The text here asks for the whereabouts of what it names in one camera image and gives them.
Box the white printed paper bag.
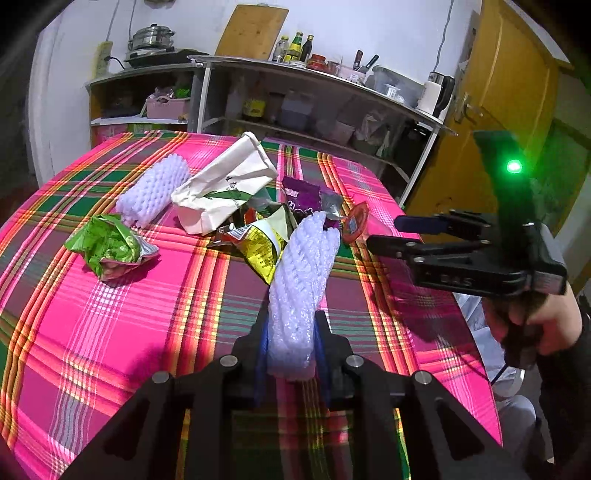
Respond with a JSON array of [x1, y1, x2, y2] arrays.
[[171, 131, 279, 236]]

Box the yellow green oil bottle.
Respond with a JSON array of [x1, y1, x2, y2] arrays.
[[284, 31, 305, 63]]

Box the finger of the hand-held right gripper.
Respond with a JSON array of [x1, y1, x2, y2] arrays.
[[394, 210, 497, 241], [366, 234, 490, 271]]

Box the yellow snack wrapper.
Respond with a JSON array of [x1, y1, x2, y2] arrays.
[[231, 205, 298, 286]]

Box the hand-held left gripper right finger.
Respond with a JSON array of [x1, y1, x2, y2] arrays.
[[314, 310, 532, 480]]

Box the pink plaid tablecloth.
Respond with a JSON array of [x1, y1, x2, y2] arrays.
[[0, 130, 504, 480]]

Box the short white foam fruit net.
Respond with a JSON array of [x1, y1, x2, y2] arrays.
[[115, 154, 191, 229]]

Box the pale power strip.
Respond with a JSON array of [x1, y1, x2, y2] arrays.
[[95, 41, 114, 77]]

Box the white plastic bin liner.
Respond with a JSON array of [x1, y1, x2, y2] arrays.
[[456, 294, 506, 400]]

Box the yellow wooden door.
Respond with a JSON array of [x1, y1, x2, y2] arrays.
[[406, 0, 573, 232]]

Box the long white foam fruit net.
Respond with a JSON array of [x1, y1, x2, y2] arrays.
[[267, 210, 342, 381]]

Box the silver foil wrapper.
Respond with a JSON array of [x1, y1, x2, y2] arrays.
[[318, 187, 354, 221]]

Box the translucent plastic jug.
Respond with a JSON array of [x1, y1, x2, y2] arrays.
[[279, 90, 315, 130]]

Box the power strip cable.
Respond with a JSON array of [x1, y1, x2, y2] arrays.
[[105, 0, 137, 43]]

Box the white round trash bin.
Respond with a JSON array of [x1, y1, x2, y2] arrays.
[[492, 369, 539, 457]]

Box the metal shelf rack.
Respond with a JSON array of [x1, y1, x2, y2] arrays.
[[187, 54, 458, 208]]

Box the wooden cutting board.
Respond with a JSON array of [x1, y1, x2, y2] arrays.
[[215, 4, 289, 61]]

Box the purple snack wrapper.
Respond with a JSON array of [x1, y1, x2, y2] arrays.
[[281, 176, 340, 230]]

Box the red round jelly cup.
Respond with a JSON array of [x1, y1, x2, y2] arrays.
[[342, 202, 370, 243]]

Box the yellow label bottle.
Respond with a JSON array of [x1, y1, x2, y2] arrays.
[[242, 83, 266, 121]]

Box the clear plastic container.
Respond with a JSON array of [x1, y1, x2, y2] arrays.
[[372, 65, 426, 100]]

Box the person's right forearm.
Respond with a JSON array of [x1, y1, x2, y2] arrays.
[[536, 311, 591, 467]]

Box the pink plastic basket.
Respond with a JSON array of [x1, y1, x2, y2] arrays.
[[145, 95, 191, 121]]

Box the green snack wrapper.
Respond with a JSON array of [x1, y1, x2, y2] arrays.
[[65, 213, 160, 281]]

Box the black induction cooker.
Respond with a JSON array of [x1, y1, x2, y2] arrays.
[[124, 48, 197, 69]]

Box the kitchen knives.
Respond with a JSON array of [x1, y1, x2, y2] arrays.
[[353, 50, 380, 73]]

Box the steel steamer pot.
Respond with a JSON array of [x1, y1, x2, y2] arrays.
[[127, 25, 176, 51]]

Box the white black electric kettle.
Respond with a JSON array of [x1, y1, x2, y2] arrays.
[[416, 71, 455, 118]]

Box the person's right hand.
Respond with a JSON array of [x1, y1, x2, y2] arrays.
[[482, 281, 583, 358]]

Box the metal door handle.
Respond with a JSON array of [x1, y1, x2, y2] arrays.
[[455, 92, 483, 123]]

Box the white plastic bottle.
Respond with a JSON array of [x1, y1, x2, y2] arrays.
[[226, 76, 244, 118]]

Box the red silver snack wrapper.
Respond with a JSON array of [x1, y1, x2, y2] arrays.
[[207, 208, 273, 250]]

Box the white wall cable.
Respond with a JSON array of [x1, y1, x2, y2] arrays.
[[434, 0, 452, 75]]

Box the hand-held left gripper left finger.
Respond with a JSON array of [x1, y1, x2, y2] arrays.
[[60, 302, 271, 480]]

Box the crumpled plastic bags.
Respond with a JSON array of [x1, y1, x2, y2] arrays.
[[360, 113, 394, 155]]

